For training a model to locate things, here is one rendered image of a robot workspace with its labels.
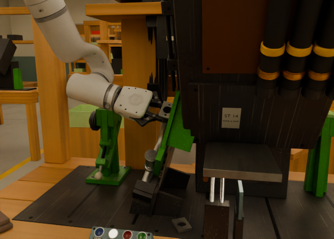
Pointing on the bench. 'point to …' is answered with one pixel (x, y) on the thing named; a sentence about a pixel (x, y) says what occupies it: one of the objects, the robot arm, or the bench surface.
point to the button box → (117, 234)
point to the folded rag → (5, 222)
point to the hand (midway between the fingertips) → (164, 113)
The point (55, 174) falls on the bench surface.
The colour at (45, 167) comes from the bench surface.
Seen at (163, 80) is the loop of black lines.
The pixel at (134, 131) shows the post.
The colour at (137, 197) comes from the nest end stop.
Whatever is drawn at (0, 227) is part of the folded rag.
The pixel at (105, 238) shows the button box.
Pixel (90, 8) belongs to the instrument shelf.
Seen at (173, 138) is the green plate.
